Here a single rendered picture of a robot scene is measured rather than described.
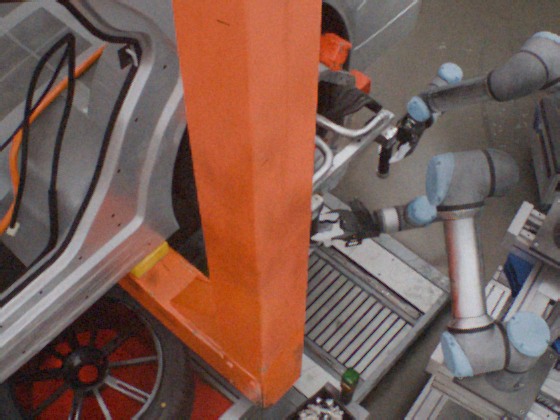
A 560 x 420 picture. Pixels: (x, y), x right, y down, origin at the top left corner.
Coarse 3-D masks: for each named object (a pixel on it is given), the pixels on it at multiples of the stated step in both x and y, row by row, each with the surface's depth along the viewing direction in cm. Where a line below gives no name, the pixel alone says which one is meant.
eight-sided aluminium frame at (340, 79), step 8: (320, 64) 217; (320, 72) 216; (328, 72) 219; (336, 72) 224; (344, 72) 230; (320, 80) 218; (328, 80) 223; (336, 80) 227; (344, 80) 231; (352, 80) 235; (336, 88) 241; (336, 96) 244; (352, 104) 246; (344, 120) 249; (352, 120) 253; (320, 136) 256; (328, 136) 257; (336, 136) 253; (336, 144) 255
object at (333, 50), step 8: (320, 40) 219; (328, 40) 218; (336, 40) 218; (344, 40) 222; (320, 48) 220; (328, 48) 218; (336, 48) 217; (344, 48) 219; (320, 56) 220; (328, 56) 219; (336, 56) 218; (344, 56) 222; (328, 64) 219; (336, 64) 221
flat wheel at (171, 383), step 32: (96, 320) 241; (128, 320) 250; (96, 352) 236; (160, 352) 233; (0, 384) 225; (32, 384) 248; (64, 384) 228; (96, 384) 228; (128, 384) 229; (160, 384) 228; (192, 384) 240; (0, 416) 219; (32, 416) 221; (160, 416) 221
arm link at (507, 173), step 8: (488, 152) 183; (496, 152) 177; (504, 152) 179; (496, 160) 175; (504, 160) 176; (512, 160) 178; (496, 168) 175; (504, 168) 175; (512, 168) 177; (496, 176) 175; (504, 176) 175; (512, 176) 177; (496, 184) 175; (504, 184) 176; (512, 184) 178; (496, 192) 177; (504, 192) 179; (488, 200) 196
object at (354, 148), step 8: (392, 120) 227; (376, 128) 222; (384, 128) 225; (368, 136) 220; (376, 136) 224; (352, 144) 219; (360, 144) 219; (368, 144) 222; (344, 152) 217; (352, 152) 217; (336, 160) 215; (344, 160) 215; (336, 168) 214; (328, 176) 212; (320, 184) 211; (312, 192) 210
